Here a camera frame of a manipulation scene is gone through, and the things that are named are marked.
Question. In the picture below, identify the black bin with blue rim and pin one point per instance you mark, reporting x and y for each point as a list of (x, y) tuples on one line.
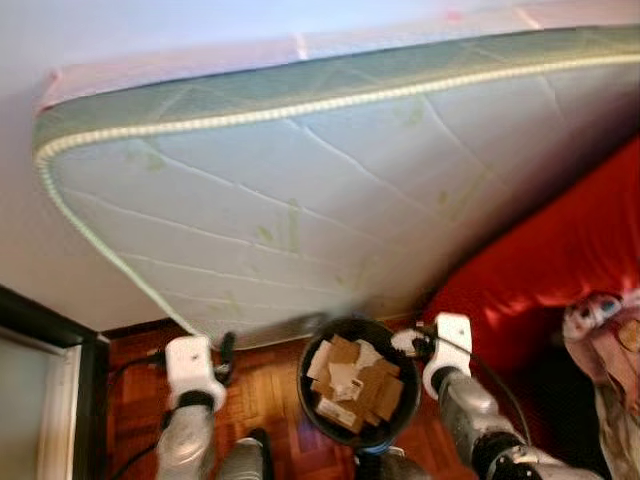
[(390, 425)]

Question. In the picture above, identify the pink cartoon-print quilt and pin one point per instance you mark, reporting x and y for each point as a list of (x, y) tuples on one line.
[(610, 350)]

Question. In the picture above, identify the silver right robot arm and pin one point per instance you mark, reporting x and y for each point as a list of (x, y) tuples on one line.
[(465, 410)]

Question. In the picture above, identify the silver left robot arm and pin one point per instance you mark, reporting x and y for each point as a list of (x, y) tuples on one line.
[(185, 445)]

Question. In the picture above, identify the brown cardboard scrap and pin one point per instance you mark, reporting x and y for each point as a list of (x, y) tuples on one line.
[(345, 352), (385, 395)]

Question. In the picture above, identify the black left robot foot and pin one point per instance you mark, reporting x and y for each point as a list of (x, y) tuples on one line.
[(264, 450)]

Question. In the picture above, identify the silver left robot leg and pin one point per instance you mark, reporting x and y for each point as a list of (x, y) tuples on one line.
[(238, 463)]

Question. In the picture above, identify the silver robot leg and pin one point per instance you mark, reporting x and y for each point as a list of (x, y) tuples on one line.
[(402, 468), (238, 463)]

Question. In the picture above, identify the white paper scrap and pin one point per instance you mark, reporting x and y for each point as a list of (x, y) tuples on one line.
[(346, 385)]

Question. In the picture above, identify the silver right robot leg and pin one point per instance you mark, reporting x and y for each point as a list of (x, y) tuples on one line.
[(402, 468)]

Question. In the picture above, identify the white quilted green-trimmed mattress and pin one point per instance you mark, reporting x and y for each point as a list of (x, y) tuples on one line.
[(300, 200)]

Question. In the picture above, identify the white door panel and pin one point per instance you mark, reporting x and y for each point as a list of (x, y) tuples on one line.
[(30, 410)]

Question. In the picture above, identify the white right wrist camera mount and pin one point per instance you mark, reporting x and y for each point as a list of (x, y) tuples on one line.
[(452, 345)]

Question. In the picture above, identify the black door frame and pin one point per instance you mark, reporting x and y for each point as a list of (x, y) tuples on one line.
[(92, 400)]

